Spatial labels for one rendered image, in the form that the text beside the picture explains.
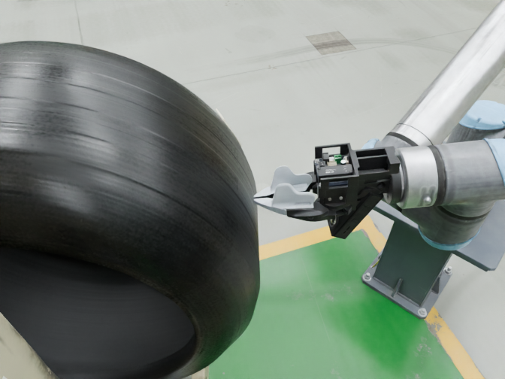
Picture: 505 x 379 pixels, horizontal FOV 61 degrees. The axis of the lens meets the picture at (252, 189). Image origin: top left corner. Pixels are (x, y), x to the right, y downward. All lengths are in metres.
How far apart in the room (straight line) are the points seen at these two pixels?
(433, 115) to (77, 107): 0.59
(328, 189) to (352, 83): 2.73
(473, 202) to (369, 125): 2.26
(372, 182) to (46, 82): 0.44
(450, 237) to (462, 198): 0.12
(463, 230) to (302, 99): 2.41
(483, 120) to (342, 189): 0.91
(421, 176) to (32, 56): 0.52
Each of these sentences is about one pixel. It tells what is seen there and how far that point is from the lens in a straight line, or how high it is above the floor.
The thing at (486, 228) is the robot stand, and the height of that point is 0.60.
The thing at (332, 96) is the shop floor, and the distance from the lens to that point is 3.13.
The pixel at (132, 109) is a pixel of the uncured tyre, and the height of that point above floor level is 1.43.
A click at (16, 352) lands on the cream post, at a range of 0.41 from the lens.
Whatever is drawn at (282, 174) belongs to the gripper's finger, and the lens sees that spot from 0.64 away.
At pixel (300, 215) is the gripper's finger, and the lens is 0.63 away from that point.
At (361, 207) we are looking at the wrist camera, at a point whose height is 1.24.
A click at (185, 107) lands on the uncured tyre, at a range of 0.58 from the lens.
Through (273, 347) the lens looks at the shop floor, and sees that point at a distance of 1.88.
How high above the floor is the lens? 1.73
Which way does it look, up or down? 46 degrees down
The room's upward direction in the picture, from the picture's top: straight up
